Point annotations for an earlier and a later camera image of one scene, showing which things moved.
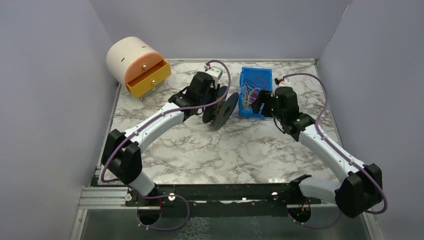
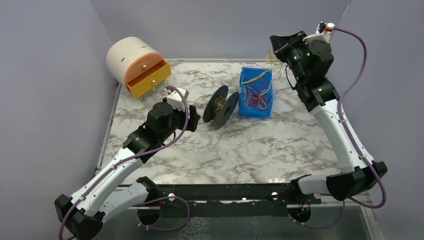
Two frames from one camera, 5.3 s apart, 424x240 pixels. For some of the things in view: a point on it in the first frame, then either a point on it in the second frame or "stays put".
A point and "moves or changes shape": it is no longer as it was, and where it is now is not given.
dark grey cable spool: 218,114 stays put
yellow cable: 246,103 moves or changes shape
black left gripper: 214,96 -> 192,122
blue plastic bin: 252,81 stays put
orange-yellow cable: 216,110 stays put
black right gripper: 265,103 -> 280,43
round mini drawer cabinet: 136,63 stays put
